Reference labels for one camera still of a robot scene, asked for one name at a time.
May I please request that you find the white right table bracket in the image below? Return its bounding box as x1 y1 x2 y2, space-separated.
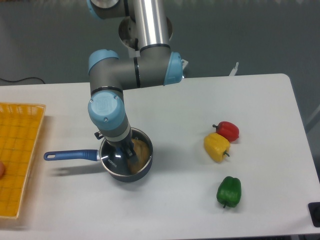
229 61 239 77

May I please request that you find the green bell pepper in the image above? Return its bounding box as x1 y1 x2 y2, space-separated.
216 176 242 208

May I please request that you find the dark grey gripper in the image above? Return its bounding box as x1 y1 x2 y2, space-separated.
94 130 138 163

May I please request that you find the red bell pepper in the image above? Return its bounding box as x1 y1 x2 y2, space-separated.
212 121 240 143

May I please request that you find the yellow bell pepper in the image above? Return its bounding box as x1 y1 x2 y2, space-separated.
203 132 231 163

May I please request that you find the yellow woven basket tray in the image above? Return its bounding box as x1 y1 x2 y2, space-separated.
0 102 46 219

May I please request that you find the black floor cable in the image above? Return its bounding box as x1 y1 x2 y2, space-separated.
0 76 46 85

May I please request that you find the glass pot lid blue knob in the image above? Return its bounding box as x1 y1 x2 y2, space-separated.
99 128 153 182

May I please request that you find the dark saucepan with blue handle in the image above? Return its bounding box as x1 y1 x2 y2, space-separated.
43 128 153 183

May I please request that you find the triangular baked pastry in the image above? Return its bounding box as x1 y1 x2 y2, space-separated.
127 139 150 174

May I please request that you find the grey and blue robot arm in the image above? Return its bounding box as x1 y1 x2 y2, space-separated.
87 0 183 164

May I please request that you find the orange round item in tray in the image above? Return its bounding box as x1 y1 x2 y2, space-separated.
0 161 6 178

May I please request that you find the black device at table edge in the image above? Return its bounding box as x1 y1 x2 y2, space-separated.
308 202 320 228

